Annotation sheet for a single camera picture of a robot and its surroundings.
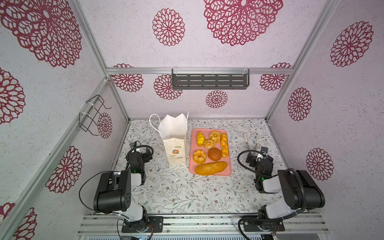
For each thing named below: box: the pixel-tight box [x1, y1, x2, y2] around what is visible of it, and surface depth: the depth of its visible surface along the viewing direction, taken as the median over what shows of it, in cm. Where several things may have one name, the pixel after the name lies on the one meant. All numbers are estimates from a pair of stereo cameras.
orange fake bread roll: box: [203, 139, 215, 150], surface depth 102 cm
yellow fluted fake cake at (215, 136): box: [209, 130, 221, 143], surface depth 108 cm
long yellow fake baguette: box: [195, 161, 228, 176], surface depth 90 cm
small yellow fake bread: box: [196, 131, 205, 147], surface depth 107 cm
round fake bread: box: [207, 147, 222, 162], surface depth 99 cm
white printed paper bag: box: [149, 112, 190, 165], surface depth 87 cm
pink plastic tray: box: [189, 128, 231, 177], surface depth 99 cm
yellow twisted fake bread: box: [220, 133, 229, 158], surface depth 105 cm
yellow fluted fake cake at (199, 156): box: [192, 149, 207, 165], surface depth 97 cm
